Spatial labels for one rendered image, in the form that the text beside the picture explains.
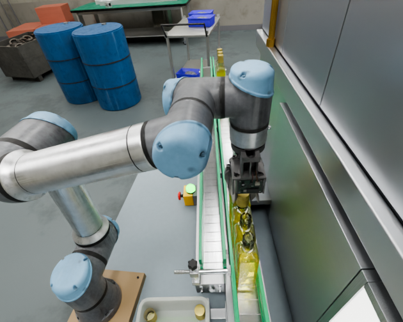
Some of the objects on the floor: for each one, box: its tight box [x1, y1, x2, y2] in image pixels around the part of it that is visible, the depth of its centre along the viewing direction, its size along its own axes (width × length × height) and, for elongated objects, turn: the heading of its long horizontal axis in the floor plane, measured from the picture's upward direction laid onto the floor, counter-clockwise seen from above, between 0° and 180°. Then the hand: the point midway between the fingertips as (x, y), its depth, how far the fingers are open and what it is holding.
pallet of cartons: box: [6, 3, 75, 38], centre depth 599 cm, size 152×116×85 cm
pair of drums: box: [33, 22, 141, 111], centre depth 344 cm, size 80×131×101 cm, turn 85°
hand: (242, 194), depth 65 cm, fingers closed on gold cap, 3 cm apart
